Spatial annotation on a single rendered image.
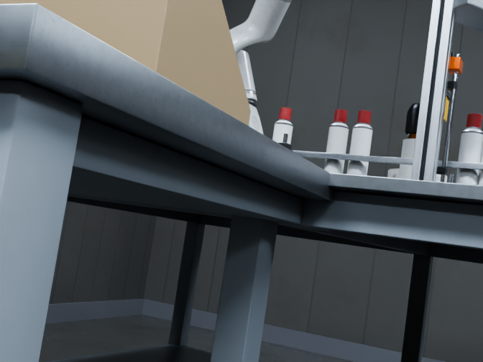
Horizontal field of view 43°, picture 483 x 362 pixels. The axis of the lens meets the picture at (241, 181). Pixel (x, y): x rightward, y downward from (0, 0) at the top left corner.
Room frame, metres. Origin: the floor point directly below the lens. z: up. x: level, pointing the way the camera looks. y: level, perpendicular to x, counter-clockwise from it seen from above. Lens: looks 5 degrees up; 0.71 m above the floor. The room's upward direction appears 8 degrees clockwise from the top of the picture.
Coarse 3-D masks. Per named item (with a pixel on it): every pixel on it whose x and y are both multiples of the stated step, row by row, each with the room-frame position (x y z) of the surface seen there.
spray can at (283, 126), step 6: (282, 108) 1.66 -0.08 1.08; (288, 108) 1.66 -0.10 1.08; (282, 114) 1.66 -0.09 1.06; (288, 114) 1.66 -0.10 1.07; (282, 120) 1.66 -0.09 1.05; (288, 120) 1.66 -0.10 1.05; (276, 126) 1.66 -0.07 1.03; (282, 126) 1.65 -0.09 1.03; (288, 126) 1.65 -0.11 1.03; (276, 132) 1.65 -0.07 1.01; (282, 132) 1.65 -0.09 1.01; (288, 132) 1.65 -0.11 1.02; (276, 138) 1.65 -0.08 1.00; (282, 138) 1.65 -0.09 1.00; (288, 138) 1.65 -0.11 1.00
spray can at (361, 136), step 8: (360, 112) 1.56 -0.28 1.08; (368, 112) 1.55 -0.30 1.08; (360, 120) 1.55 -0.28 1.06; (368, 120) 1.55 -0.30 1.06; (360, 128) 1.54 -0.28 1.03; (368, 128) 1.54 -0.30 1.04; (352, 136) 1.56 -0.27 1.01; (360, 136) 1.54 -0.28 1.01; (368, 136) 1.54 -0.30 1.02; (352, 144) 1.56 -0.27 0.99; (360, 144) 1.54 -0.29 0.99; (368, 144) 1.55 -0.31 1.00; (352, 152) 1.55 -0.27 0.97; (360, 152) 1.54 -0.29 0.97; (368, 152) 1.55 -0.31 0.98; (352, 168) 1.55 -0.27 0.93; (360, 168) 1.54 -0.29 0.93
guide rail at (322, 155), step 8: (296, 152) 1.60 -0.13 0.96; (304, 152) 1.59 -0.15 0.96; (312, 152) 1.58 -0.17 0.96; (320, 152) 1.57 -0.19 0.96; (352, 160) 1.54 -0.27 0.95; (360, 160) 1.52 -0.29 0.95; (368, 160) 1.51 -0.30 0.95; (376, 160) 1.50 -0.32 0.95; (384, 160) 1.49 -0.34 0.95; (392, 160) 1.48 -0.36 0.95; (400, 160) 1.47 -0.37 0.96; (408, 160) 1.46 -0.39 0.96; (440, 160) 1.42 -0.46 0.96; (464, 168) 1.40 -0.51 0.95; (472, 168) 1.39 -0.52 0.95; (480, 168) 1.38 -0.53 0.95
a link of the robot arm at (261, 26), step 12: (264, 0) 1.60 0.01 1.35; (276, 0) 1.59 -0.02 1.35; (288, 0) 1.60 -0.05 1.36; (252, 12) 1.63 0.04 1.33; (264, 12) 1.61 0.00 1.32; (276, 12) 1.61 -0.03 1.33; (240, 24) 1.66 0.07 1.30; (252, 24) 1.63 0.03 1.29; (264, 24) 1.62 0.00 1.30; (276, 24) 1.63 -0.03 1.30; (240, 36) 1.63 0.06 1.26; (252, 36) 1.63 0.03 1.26; (264, 36) 1.64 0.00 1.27; (240, 48) 1.63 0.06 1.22
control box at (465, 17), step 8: (456, 0) 1.31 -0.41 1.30; (464, 0) 1.29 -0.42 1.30; (472, 0) 1.28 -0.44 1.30; (480, 0) 1.29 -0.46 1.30; (456, 8) 1.31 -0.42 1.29; (464, 8) 1.30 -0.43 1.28; (472, 8) 1.30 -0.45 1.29; (480, 8) 1.30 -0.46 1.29; (456, 16) 1.35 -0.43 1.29; (464, 16) 1.35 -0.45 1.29; (472, 16) 1.34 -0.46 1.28; (480, 16) 1.33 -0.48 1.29; (464, 24) 1.40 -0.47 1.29; (472, 24) 1.39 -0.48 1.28; (480, 24) 1.38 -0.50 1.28
